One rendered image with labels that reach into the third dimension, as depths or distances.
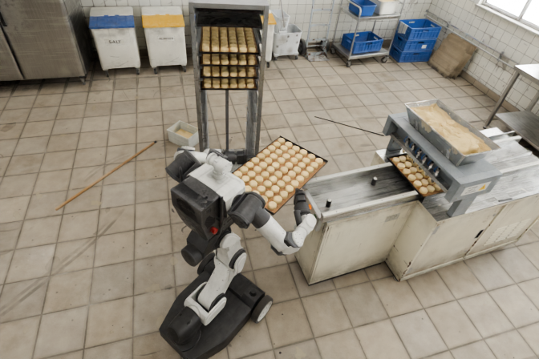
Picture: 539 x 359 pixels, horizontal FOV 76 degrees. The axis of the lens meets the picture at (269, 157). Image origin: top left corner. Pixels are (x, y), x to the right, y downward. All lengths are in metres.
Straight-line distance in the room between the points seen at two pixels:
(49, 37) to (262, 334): 4.03
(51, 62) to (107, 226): 2.53
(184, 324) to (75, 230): 1.46
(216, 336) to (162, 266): 0.78
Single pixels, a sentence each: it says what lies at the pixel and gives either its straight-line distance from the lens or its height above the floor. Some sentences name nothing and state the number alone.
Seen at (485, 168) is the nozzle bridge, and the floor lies 1.18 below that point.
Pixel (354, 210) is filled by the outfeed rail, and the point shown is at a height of 0.89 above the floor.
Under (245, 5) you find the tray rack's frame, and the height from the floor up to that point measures 1.82.
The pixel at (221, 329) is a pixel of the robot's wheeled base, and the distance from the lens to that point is 2.51.
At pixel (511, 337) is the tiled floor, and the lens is 3.33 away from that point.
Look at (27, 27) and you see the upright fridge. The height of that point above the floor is 0.82.
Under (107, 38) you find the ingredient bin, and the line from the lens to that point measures 5.17.
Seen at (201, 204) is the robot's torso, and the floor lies 1.34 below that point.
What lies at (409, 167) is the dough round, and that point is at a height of 0.90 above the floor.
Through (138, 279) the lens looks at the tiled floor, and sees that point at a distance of 2.95.
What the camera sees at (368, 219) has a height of 0.76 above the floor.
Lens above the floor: 2.50
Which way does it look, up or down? 41 degrees down
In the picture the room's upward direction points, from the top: 6 degrees clockwise
